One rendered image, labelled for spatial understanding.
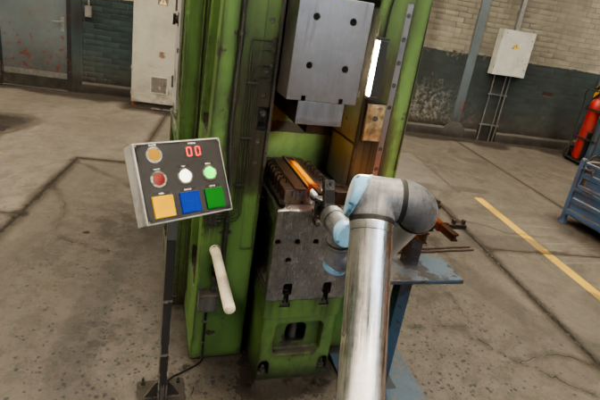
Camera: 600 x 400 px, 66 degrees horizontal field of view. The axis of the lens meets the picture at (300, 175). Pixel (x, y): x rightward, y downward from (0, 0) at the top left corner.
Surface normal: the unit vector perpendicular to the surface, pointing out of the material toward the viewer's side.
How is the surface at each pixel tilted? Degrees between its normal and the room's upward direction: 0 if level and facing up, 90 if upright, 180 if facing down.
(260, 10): 90
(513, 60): 90
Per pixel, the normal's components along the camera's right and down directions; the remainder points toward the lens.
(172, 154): 0.65, -0.18
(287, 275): 0.29, 0.36
